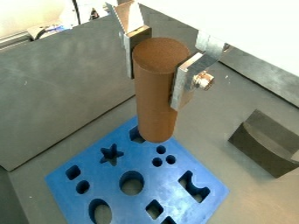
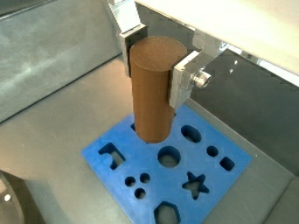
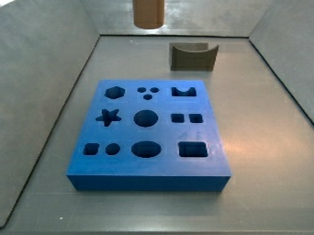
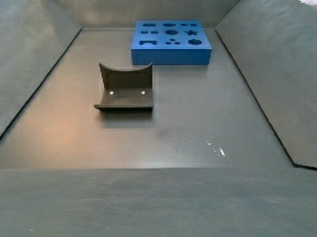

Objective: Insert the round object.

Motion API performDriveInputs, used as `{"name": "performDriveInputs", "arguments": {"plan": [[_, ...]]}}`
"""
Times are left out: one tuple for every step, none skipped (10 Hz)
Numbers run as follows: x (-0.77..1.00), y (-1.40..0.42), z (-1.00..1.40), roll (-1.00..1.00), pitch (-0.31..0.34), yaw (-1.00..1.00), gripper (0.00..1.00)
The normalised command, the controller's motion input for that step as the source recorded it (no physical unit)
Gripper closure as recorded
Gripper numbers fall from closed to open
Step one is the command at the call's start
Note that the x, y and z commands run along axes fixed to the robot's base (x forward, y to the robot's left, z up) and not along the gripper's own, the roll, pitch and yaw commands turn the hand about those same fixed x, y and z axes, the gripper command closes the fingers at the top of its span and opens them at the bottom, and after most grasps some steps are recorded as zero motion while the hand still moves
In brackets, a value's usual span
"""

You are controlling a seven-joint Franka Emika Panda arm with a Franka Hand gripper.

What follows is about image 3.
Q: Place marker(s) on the dark grey curved holder block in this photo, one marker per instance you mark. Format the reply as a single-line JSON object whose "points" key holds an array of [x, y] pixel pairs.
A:
{"points": [[192, 56]]}

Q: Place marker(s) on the blue shape sorter board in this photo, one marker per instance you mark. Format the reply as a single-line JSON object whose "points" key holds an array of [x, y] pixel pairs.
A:
{"points": [[149, 139]]}

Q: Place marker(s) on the brown round cylinder peg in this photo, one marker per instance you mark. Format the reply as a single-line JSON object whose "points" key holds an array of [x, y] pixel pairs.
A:
{"points": [[148, 13]]}

